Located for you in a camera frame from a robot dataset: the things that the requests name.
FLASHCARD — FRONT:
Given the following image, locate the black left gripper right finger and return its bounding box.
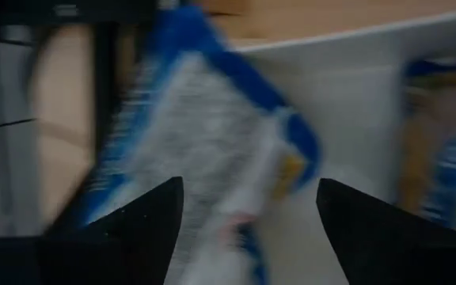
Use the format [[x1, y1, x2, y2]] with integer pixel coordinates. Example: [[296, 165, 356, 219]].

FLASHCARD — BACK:
[[317, 177, 431, 285]]

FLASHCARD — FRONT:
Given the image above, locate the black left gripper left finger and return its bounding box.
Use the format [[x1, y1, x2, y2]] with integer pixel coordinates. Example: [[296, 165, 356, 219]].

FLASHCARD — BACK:
[[37, 177, 184, 285]]

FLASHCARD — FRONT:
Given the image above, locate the blue soy sauce ramen packet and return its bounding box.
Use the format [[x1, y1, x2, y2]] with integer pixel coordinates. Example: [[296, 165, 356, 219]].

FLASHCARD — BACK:
[[396, 55, 456, 241], [45, 6, 322, 285]]

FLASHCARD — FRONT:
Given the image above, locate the white plastic bin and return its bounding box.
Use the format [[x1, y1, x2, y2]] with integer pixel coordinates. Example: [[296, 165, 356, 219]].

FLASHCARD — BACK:
[[227, 7, 456, 285]]

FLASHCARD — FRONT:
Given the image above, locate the black aluminium table frame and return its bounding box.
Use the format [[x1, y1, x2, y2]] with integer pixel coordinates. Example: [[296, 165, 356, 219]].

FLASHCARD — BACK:
[[0, 0, 158, 238]]

